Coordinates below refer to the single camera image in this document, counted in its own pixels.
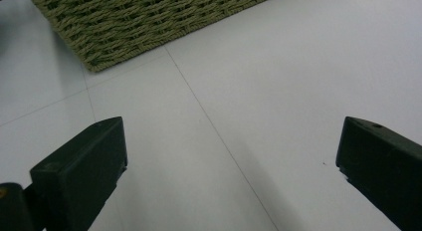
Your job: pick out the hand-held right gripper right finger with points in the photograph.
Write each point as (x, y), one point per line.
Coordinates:
(384, 168)

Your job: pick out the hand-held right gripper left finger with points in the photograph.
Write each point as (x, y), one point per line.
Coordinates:
(83, 171)

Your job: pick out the green woven basket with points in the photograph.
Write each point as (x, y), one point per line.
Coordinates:
(139, 22)

